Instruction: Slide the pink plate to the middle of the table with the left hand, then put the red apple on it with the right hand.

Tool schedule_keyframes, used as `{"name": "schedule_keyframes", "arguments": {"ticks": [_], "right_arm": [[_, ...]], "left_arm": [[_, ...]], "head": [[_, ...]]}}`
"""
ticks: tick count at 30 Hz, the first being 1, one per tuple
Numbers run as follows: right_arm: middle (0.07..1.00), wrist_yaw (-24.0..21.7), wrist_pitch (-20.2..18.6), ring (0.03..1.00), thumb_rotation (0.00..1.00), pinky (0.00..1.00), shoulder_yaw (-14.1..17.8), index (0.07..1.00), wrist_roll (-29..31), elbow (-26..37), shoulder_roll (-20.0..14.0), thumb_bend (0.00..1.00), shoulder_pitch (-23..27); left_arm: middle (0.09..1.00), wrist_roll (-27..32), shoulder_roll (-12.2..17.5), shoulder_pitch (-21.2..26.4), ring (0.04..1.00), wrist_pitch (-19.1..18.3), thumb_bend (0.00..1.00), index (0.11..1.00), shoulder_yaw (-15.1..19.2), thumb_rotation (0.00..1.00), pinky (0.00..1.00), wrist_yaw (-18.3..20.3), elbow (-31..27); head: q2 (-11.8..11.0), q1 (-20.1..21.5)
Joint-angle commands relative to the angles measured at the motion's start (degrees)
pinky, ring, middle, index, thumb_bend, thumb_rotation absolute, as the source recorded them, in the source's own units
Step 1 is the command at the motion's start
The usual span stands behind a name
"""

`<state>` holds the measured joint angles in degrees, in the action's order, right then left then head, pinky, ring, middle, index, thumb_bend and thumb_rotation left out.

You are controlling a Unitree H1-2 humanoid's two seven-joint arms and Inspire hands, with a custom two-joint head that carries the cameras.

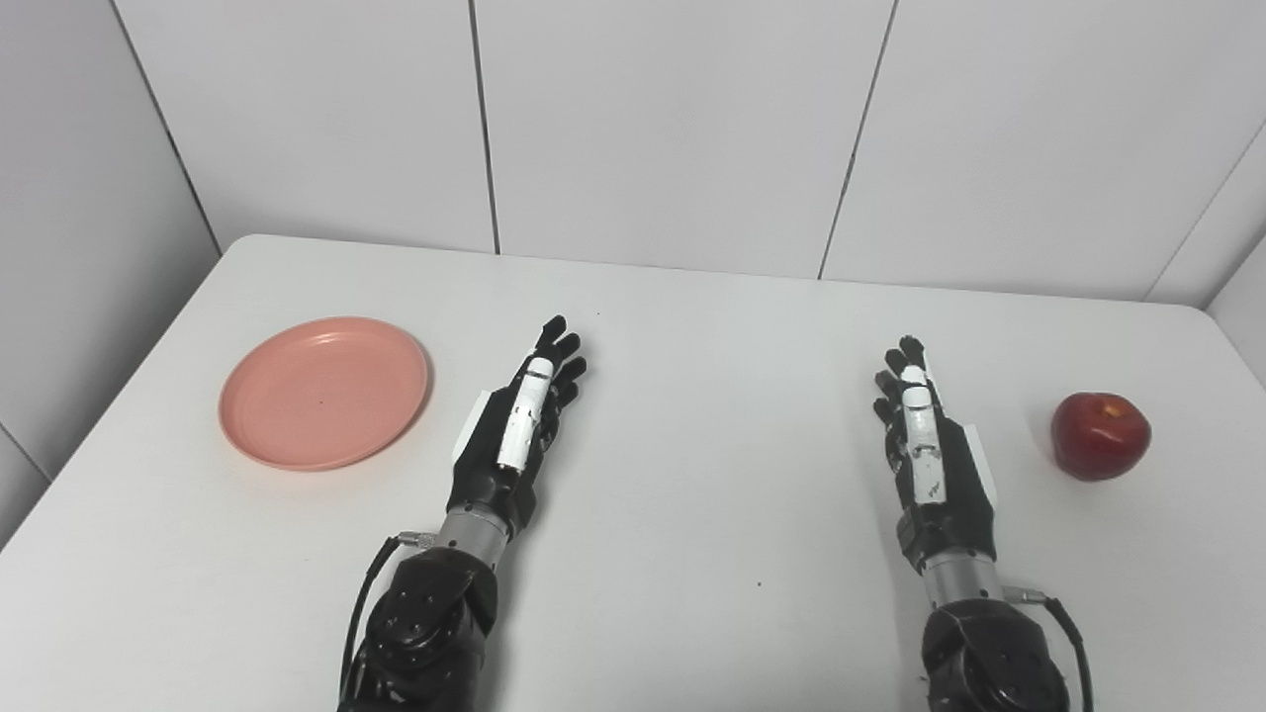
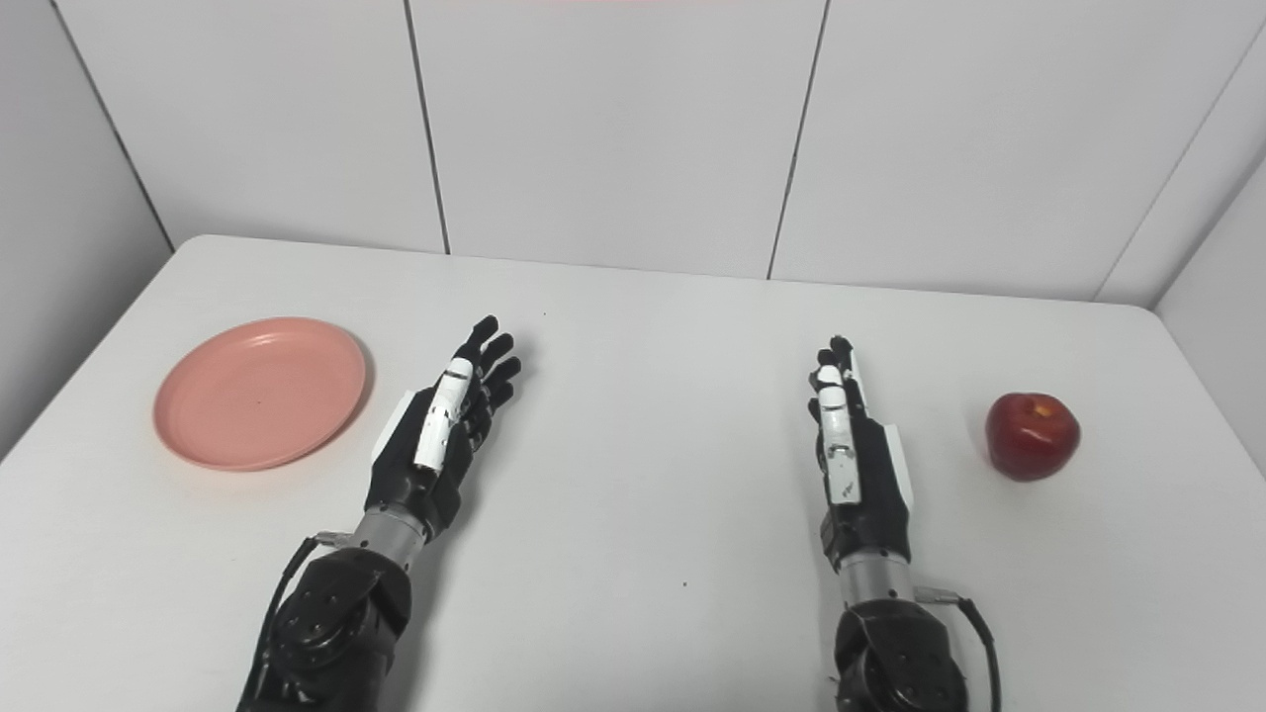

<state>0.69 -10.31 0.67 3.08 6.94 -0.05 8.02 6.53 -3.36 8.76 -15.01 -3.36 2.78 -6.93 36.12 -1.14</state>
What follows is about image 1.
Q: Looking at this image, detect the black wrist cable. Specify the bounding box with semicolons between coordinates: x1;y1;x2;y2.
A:
1002;585;1095;712
339;532;438;698

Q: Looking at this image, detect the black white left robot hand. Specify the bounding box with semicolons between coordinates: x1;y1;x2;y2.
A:
450;315;588;540

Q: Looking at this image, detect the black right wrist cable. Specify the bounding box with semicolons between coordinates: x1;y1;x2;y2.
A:
1002;585;1095;712

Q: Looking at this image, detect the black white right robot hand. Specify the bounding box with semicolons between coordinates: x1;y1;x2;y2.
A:
872;336;1000;575

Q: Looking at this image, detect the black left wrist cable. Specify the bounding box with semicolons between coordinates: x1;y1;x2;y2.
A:
339;532;438;698

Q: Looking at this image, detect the pink round plate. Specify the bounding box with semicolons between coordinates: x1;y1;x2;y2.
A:
219;316;432;472

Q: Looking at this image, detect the red apple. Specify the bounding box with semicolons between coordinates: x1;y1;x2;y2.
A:
1050;392;1152;483

